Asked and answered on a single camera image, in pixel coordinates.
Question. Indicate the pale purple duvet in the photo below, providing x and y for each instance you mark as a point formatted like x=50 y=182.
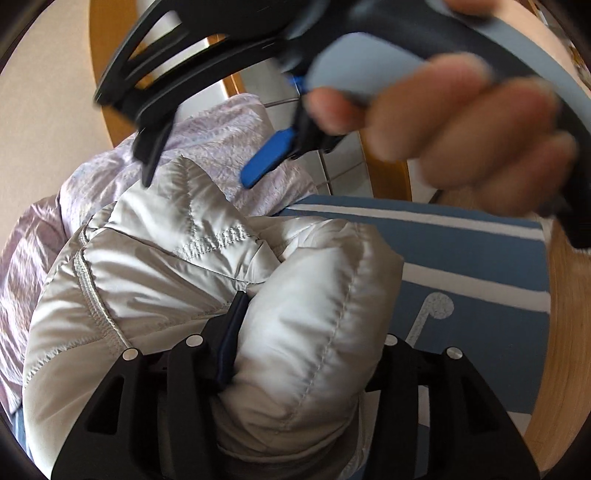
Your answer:
x=46 y=217

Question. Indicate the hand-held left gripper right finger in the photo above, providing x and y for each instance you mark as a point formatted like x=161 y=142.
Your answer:
x=406 y=374

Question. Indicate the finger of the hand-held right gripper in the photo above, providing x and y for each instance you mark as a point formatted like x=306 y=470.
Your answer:
x=268 y=157
x=157 y=60

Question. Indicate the person's right hand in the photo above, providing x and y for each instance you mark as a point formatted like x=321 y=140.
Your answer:
x=461 y=124

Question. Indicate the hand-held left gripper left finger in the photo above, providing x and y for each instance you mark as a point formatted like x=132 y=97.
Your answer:
x=231 y=330

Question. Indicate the light grey puffer jacket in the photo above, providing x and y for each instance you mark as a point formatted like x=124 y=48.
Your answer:
x=194 y=300

